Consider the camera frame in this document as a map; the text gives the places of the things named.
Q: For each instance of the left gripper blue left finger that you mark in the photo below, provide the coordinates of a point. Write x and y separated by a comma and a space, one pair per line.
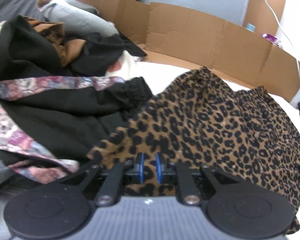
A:
135, 170

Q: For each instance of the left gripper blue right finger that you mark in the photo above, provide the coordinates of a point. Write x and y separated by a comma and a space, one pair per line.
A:
165, 171

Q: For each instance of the purple white refill pouch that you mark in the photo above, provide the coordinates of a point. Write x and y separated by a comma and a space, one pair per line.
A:
273, 39

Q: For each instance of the grey trousers leg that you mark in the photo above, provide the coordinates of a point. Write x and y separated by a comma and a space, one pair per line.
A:
77, 22

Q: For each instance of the black garment with floral trim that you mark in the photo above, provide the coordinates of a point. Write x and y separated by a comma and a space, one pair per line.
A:
49, 123

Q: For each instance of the brown cardboard sheet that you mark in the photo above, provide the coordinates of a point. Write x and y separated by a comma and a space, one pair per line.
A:
172, 33

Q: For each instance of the brown and black clothes pile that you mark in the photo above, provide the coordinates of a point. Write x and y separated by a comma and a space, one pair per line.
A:
91, 55

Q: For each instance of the leopard print garment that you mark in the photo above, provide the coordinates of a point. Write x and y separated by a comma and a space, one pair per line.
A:
198, 119

